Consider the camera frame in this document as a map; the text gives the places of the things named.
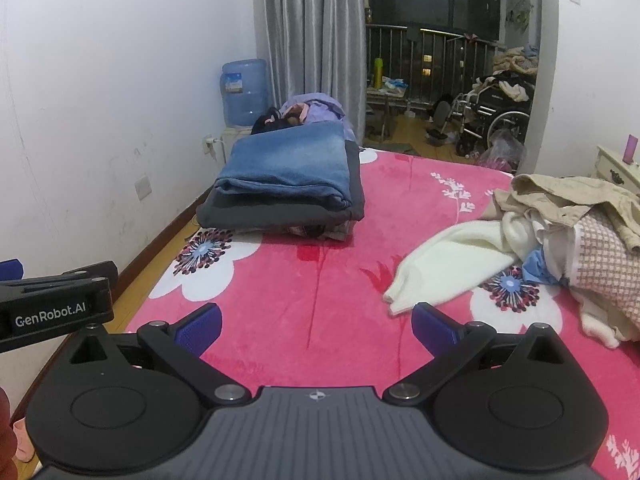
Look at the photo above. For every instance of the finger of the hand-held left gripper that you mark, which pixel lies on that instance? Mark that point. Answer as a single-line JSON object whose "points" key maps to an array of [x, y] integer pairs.
{"points": [[10, 270]]}

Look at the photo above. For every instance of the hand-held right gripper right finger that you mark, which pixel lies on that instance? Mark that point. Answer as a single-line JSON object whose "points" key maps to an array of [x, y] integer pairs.
{"points": [[435, 327]]}

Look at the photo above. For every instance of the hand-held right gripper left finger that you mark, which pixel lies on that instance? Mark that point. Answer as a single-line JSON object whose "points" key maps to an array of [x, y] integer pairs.
{"points": [[200, 327]]}

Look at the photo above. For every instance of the blue jeans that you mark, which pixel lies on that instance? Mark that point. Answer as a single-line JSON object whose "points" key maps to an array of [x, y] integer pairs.
{"points": [[290, 160]]}

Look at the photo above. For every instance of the pile of clothes on wheelchair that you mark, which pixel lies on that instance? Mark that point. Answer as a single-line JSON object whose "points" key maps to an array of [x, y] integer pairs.
{"points": [[515, 67]]}

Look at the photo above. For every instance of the person's left hand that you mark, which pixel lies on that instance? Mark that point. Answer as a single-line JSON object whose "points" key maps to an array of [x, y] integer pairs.
{"points": [[6, 435]]}

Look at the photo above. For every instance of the cream sweater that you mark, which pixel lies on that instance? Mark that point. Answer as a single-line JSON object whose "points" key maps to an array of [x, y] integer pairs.
{"points": [[450, 260]]}

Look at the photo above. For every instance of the light blue garment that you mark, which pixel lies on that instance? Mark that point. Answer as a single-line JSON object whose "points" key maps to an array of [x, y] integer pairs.
{"points": [[537, 265]]}

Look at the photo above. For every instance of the dark grey folded garment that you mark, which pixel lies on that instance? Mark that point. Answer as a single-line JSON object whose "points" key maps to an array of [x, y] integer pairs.
{"points": [[250, 215]]}

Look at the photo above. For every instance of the pink floral blanket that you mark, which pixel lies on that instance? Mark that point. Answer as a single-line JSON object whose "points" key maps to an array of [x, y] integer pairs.
{"points": [[325, 270]]}

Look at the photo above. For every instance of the pink slipper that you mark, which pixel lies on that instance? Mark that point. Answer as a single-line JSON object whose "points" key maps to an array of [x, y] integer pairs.
{"points": [[25, 440]]}

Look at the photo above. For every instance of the brown folded garment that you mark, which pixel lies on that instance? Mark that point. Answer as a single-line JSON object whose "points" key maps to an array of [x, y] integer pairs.
{"points": [[335, 230]]}

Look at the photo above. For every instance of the off-white garment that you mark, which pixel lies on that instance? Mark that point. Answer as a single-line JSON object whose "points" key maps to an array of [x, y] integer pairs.
{"points": [[605, 325]]}

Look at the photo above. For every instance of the beige jacket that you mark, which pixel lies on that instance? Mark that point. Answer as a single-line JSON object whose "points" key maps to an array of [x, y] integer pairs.
{"points": [[560, 195]]}

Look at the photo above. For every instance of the translucent plastic bag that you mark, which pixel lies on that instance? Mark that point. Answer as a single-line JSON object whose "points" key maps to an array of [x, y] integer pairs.
{"points": [[502, 152]]}

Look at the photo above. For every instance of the white water dispenser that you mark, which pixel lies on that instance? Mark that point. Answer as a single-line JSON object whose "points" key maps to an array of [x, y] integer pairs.
{"points": [[237, 140]]}

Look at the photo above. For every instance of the black floor fan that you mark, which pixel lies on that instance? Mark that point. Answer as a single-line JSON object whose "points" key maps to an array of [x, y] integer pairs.
{"points": [[441, 112]]}

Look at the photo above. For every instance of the wheelchair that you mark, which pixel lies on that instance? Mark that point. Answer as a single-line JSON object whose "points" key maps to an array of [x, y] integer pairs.
{"points": [[495, 115]]}

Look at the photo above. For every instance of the blue water jug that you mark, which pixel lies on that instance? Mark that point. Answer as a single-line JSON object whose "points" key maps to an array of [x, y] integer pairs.
{"points": [[245, 92]]}

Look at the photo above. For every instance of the small table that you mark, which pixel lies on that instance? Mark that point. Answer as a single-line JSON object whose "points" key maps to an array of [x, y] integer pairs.
{"points": [[387, 92]]}

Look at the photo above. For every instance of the cream nightstand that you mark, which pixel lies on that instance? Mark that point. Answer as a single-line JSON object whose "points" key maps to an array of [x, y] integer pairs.
{"points": [[615, 165]]}

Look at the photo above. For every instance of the purple cloth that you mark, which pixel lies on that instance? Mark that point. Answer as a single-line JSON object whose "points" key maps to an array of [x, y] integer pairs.
{"points": [[325, 107]]}

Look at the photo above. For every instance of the yellow-green bottle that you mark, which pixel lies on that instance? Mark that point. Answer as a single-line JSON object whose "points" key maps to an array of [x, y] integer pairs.
{"points": [[379, 72]]}

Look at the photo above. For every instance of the purple cup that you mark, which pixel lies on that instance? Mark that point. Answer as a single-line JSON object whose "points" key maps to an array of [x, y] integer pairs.
{"points": [[632, 149]]}

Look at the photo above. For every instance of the metal balcony railing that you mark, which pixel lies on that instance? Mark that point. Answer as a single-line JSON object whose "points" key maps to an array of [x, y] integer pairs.
{"points": [[435, 45]]}

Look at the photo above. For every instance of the grey curtain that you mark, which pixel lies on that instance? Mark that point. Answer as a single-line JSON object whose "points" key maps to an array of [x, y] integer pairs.
{"points": [[310, 35]]}

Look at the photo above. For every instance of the wall socket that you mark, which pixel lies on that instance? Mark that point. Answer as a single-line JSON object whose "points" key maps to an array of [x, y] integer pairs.
{"points": [[144, 187]]}

